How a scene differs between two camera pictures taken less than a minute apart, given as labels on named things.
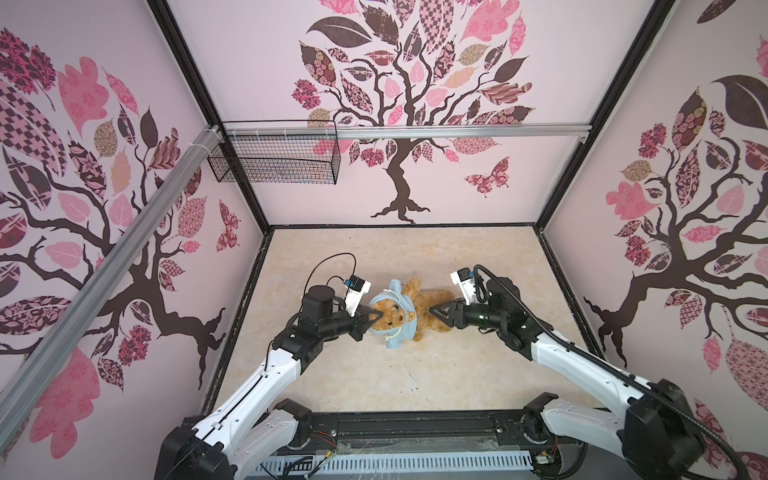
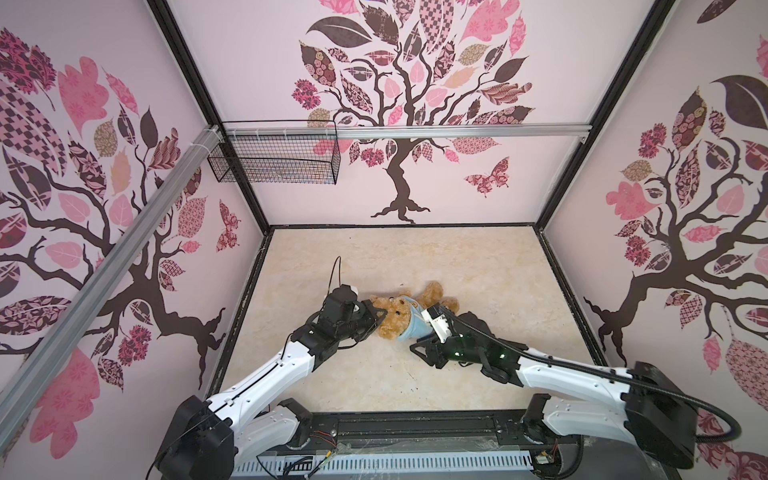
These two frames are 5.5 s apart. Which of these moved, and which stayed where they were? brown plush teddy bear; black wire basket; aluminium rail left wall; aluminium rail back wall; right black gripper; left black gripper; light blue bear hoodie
Moved: light blue bear hoodie; brown plush teddy bear; right black gripper
Stayed: left black gripper; aluminium rail left wall; aluminium rail back wall; black wire basket
